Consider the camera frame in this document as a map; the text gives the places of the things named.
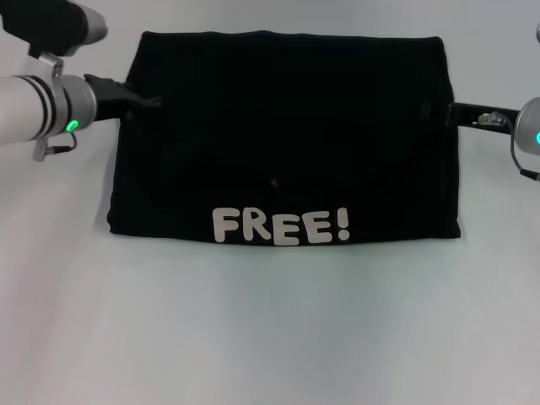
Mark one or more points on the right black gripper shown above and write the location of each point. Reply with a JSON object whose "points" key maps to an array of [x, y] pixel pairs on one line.
{"points": [[472, 117]]}

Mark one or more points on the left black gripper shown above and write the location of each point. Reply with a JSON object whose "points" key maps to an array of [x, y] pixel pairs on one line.
{"points": [[109, 99]]}

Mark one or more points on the black shirt with white print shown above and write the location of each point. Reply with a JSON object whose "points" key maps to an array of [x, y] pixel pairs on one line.
{"points": [[287, 147]]}

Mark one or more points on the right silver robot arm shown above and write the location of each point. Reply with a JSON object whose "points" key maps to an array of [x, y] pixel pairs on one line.
{"points": [[529, 126]]}

